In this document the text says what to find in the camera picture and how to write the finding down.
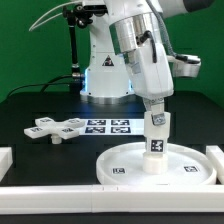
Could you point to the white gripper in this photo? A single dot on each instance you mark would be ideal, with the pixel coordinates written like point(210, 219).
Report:
point(151, 81)

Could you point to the white front fence bar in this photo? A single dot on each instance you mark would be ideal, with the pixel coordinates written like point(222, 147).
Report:
point(102, 198)

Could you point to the white right fence bar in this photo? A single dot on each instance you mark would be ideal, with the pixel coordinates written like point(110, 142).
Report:
point(216, 156)

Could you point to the white round table top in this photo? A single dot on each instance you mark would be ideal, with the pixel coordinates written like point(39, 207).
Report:
point(130, 164)

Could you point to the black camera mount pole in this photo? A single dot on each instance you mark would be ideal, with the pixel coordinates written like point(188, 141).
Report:
point(77, 17)

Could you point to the white left fence bar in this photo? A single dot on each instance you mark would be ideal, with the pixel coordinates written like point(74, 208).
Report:
point(6, 160)

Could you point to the white cross-shaped table base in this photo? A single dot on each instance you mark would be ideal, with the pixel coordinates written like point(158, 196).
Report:
point(57, 130)

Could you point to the white fence bar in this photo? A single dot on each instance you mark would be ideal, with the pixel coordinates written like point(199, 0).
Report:
point(216, 156)
point(6, 160)
point(102, 198)

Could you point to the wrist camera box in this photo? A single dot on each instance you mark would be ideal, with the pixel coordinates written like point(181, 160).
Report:
point(186, 66)

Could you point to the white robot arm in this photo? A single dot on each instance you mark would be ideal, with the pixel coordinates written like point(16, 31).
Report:
point(126, 26)

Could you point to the black camera on mount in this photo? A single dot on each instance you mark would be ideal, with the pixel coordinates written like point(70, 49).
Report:
point(97, 6)

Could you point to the white fiducial marker sheet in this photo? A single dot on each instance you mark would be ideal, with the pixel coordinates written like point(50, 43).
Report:
point(112, 127)

